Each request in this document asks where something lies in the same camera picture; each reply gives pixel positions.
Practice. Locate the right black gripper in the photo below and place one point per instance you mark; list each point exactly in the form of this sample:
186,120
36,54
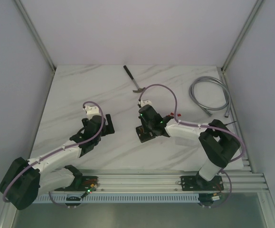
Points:
146,130

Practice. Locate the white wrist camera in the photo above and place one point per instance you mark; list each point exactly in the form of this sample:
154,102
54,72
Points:
91,111
142,103

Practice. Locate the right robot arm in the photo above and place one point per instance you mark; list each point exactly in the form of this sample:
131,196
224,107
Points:
218,143

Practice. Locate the claw hammer black handle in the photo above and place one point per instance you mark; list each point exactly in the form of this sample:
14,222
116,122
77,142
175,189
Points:
138,89

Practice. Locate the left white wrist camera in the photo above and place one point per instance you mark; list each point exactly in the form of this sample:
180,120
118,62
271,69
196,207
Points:
91,111

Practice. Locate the clear plastic fuse box cover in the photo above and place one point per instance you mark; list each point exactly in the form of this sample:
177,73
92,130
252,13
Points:
184,141

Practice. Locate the aluminium mounting rail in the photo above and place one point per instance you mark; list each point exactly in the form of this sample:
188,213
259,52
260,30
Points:
113,181

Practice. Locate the grey slotted cable duct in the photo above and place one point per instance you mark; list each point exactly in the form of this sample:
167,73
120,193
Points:
120,198

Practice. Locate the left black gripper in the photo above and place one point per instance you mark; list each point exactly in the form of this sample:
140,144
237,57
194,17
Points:
109,124

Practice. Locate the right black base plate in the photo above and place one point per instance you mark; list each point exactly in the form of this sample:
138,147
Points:
197,183

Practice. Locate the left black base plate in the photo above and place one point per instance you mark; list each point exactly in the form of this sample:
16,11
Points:
84,183

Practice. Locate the black fuse box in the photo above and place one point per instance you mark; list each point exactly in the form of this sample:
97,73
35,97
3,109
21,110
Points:
144,135

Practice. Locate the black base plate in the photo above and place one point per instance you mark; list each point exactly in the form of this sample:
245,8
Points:
84,183
197,183

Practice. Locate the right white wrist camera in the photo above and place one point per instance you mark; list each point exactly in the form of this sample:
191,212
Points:
142,103

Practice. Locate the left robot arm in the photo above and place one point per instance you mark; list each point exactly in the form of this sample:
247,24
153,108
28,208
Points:
25,180

